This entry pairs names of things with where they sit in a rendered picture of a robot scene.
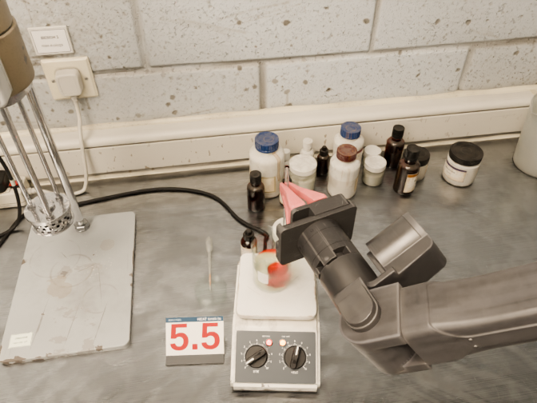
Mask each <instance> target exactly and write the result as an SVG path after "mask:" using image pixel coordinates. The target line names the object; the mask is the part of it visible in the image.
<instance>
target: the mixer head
mask: <svg viewBox="0 0 537 403"><path fill-rule="evenodd" d="M33 80H34V68H33V65H32V62H31V60H30V56H29V54H28V52H27V49H26V46H25V43H24V41H23V38H22V35H21V32H20V29H19V28H18V24H17V22H16V19H15V18H14V17H13V16H12V15H11V12H10V9H9V7H8V4H7V2H6V0H0V109H4V108H6V107H9V106H12V105H14V104H15V103H17V102H19V101H21V100H22V99H23V98H24V97H25V96H26V95H27V93H28V92H29V91H30V89H31V87H32V85H33Z"/></svg>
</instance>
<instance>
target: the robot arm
mask: <svg viewBox="0 0 537 403"><path fill-rule="evenodd" d="M280 195H281V198H282V201H283V204H284V210H285V216H286V225H282V224H281V223H279V224H278V225H277V226H276V235H277V237H278V238H279V240H278V241H276V258H277V260H278V261H279V262H280V264H281V265H286V264H288V263H290V262H293V261H297V260H299V259H301V258H305V260H306V262H307V263H308V264H309V266H310V267H311V269H312V271H313V272H314V274H315V275H316V277H317V278H318V279H319V280H320V283H321V285H322V286H323V288H324V290H325V291H326V293H327V295H328V296H329V297H330V299H331V300H332V303H333V304H334V306H335V307H336V308H337V310H338V312H339V313H340V319H339V327H340V332H341V334H342V335H343V337H344V338H345V339H346V340H347V341H348V342H349V343H351V344H352V345H353V346H354V347H355V348H356V349H357V350H358V351H359V352H360V353H361V354H363V355H364V356H365V357H366V358H367V359H368V360H369V361H370V362H371V363H372V364H373V365H374V366H375V367H376V368H377V369H378V370H379V371H381V372H382V373H386V374H389V375H398V374H403V373H413V372H418V371H424V370H429V369H432V365H434V364H439V363H444V362H449V361H457V360H459V359H462V358H464V357H465V356H467V355H470V354H473V353H478V352H482V351H486V350H489V349H496V348H500V347H505V346H509V345H518V344H523V343H528V342H533V341H537V261H535V262H532V263H528V264H525V265H519V266H516V267H512V268H509V269H502V270H499V271H495V272H492V273H486V274H483V275H479V276H474V277H467V278H463V279H458V280H453V281H429V280H430V279H431V278H432V277H433V276H435V275H436V274H437V273H438V272H439V271H440V270H441V269H442V268H443V267H444V266H445V265H446V263H447V259H446V257H445V256H444V255H443V254H442V252H441V251H440V249H439V248H438V246H437V244H436V243H435V242H434V241H433V240H432V238H431V237H430V236H429V235H428V234H427V233H426V232H425V229H424V228H422V227H421V226H420V224H419V223H418V222H417V221H416V220H415V219H414V218H413V216H412V215H410V214H409V213H408V212H407V213H405V214H404V215H402V216H401V217H399V218H398V219H397V220H396V221H394V222H393V223H392V224H391V225H390V226H388V227H387V228H386V229H384V230H383V231H381V232H380V233H379V234H377V235H376V236H375V237H374V238H373V239H371V240H370V241H369V242H367V243H366V246H367V247H368V248H369V250H370V251H369V252H368V253H367V255H368V257H369V258H370V260H371V261H372V263H373V264H374V265H375V267H376V268H377V269H378V270H379V271H380V273H381V275H380V276H379V277H377V276H376V274H375V273H374V271H373V270H372V268H371V267H370V265H369V264H368V263H367V262H366V261H365V259H364V258H363V256H362V255H361V254H360V252H359V251H358V249H357V248H356V247H355V246H354V245H353V243H352V242H351V239H352V232H353V228H354V223H355V218H356V210H357V207H356V206H355V204H354V203H353V202H352V200H347V199H346V198H345V197H344V195H343V194H337V195H334V196H331V197H329V198H327V196H326V195H325V194H322V193H318V192H316V191H313V190H308V189H305V188H302V187H299V186H297V185H295V184H293V183H291V182H290V183H289V184H288V187H287V186H286V185H285V184H284V183H283V182H282V183H280ZM298 196H299V197H300V198H302V199H304V200H305V201H306V202H307V203H308V204H307V205H305V203H304V201H302V200H301V199H300V198H299V197H298Z"/></svg>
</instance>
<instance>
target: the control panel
mask: <svg viewBox="0 0 537 403"><path fill-rule="evenodd" d="M267 340H271V341H272V344H271V345H267V344H266V341H267ZM281 340H284V341H285V345H281V344H280V341H281ZM253 345H260V346H262V347H263V348H264V349H265V350H266V352H267V355H268V358H267V361H266V363H265V364H264V365H263V366H262V367H260V368H253V367H251V366H249V365H248V364H246V360H245V354H246V352H247V350H248V349H249V348H250V347H251V346H253ZM291 346H299V347H301V348H302V349H303V350H304V352H305V355H306V361H305V363H304V365H303V366H302V367H300V368H299V369H291V368H289V367H288V366H287V365H286V364H285V362H284V353H285V351H286V350H287V349H288V348H289V347H291ZM235 382H240V383H276V384H312V385H313V384H316V332H288V331H248V330H237V340H236V363H235Z"/></svg>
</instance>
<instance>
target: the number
mask: <svg viewBox="0 0 537 403"><path fill-rule="evenodd" d="M203 350H222V326H221V321H196V322H173V323H168V352H181V351H203Z"/></svg>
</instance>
